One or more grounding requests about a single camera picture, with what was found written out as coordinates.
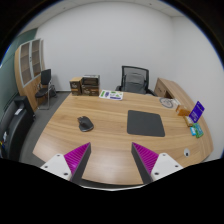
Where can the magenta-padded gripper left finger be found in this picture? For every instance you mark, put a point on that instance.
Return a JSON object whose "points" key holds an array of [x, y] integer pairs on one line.
{"points": [[78, 158]]}

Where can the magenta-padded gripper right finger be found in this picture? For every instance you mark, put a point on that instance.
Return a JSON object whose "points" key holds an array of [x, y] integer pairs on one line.
{"points": [[146, 158]]}

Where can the dark grey computer mouse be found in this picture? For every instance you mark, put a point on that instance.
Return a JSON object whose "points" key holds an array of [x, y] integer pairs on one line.
{"points": [[85, 124]]}

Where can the dark grey mouse pad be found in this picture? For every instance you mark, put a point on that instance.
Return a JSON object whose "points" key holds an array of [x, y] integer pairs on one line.
{"points": [[145, 123]]}

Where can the blue packet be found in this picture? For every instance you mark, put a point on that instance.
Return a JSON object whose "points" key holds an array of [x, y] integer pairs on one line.
{"points": [[193, 131]]}

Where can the round grey disc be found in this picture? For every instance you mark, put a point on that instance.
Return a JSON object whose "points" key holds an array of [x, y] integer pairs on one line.
{"points": [[166, 102]]}

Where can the small orange box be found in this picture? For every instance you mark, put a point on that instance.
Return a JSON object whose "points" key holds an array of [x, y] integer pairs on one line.
{"points": [[182, 110]]}

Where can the purple sign card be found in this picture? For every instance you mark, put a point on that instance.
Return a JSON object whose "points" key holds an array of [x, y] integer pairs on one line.
{"points": [[196, 111]]}

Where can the black leather armchair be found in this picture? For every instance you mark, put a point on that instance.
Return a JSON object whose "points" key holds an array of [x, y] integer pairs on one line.
{"points": [[15, 128]]}

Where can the white sticker sheet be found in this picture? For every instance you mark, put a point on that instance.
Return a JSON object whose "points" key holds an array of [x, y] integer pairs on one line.
{"points": [[111, 95]]}

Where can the tall brown cardboard box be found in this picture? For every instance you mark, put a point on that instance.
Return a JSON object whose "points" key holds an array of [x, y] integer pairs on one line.
{"points": [[75, 86]]}

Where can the wooden side desk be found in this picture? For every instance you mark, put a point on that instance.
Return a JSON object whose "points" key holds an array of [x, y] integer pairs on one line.
{"points": [[173, 88]]}

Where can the grey backpack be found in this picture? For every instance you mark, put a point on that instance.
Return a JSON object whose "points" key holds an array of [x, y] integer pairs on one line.
{"points": [[134, 83]]}

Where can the dark flat box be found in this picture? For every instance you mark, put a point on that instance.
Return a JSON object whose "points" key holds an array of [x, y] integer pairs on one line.
{"points": [[91, 80]]}

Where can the black visitor chair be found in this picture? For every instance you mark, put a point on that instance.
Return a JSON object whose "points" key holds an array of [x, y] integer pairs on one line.
{"points": [[45, 77]]}

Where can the black mesh office chair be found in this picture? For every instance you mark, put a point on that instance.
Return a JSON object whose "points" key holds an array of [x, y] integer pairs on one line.
{"points": [[135, 69]]}

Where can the wooden glass-door cabinet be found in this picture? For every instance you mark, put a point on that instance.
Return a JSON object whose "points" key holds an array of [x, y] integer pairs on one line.
{"points": [[25, 83]]}

